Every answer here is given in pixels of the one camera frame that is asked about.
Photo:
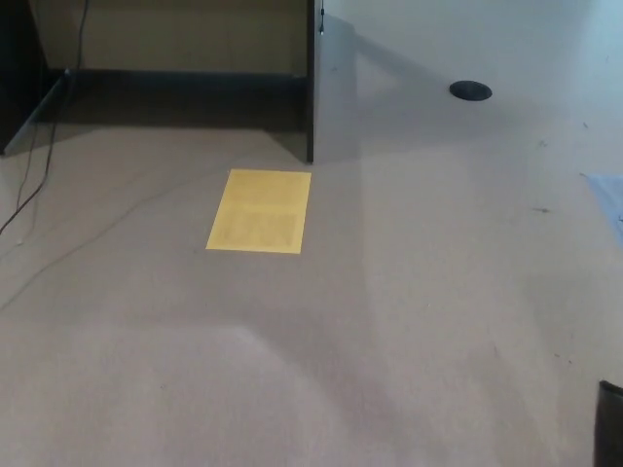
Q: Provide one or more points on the black round floor cover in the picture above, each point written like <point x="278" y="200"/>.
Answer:
<point x="470" y="91"/>

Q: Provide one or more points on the yellow paper sheet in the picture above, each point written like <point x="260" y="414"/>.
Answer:
<point x="260" y="209"/>

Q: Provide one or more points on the pale blue plastic sheet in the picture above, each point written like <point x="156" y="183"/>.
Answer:
<point x="611" y="194"/>

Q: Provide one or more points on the black plastic bag white lettering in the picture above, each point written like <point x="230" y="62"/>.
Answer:
<point x="611" y="428"/>

